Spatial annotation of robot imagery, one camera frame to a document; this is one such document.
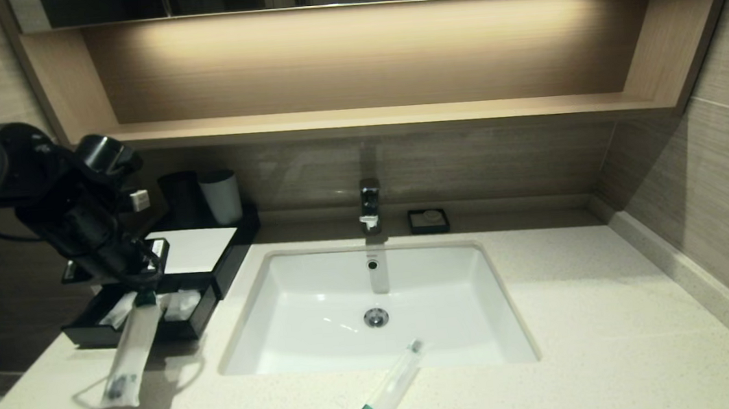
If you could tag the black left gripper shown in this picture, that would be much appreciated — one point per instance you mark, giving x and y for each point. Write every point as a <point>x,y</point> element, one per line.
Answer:
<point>122,262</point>

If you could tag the green-banded pack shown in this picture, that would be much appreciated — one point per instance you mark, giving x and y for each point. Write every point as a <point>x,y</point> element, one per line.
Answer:
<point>386,391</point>
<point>132,353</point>

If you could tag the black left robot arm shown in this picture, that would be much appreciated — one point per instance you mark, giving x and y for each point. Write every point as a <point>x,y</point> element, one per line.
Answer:
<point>57,183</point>

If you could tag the black amenity box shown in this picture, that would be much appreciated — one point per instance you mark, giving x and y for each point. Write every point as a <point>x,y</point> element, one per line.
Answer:
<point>238,253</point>

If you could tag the white wrapped amenity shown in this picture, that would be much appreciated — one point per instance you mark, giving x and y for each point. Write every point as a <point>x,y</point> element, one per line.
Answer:
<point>184,304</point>

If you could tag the white card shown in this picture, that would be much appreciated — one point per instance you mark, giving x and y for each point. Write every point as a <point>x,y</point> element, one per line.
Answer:
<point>202,250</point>

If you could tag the black cup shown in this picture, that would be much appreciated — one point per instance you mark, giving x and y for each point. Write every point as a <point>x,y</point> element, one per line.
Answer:
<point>182,199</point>

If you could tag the white cup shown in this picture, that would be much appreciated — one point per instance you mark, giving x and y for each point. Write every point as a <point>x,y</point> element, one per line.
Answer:
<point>223,199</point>

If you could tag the chrome sink drain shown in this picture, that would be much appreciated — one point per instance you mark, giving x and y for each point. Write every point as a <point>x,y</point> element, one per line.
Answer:
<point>376,318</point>

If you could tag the chrome faucet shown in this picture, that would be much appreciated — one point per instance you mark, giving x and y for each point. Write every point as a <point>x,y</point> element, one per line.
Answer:
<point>370,204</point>

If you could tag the green-banded pack, grey-bristled toothbrush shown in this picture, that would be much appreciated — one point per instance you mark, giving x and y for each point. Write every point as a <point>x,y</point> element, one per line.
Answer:
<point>386,391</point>

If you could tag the black soap dish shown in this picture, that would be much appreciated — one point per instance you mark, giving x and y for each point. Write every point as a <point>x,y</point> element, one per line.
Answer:
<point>414,226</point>

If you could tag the white sink basin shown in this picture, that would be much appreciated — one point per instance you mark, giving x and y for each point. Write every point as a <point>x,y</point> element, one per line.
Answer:
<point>437,303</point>

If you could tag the round soap bar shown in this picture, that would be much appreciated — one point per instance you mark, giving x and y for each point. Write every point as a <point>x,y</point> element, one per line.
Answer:
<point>431,217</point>

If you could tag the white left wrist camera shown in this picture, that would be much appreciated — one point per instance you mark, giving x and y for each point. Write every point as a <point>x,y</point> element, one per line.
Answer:
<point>140,201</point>

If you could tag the wooden wall shelf niche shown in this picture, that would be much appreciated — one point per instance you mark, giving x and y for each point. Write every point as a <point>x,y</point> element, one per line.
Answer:
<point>364,121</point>

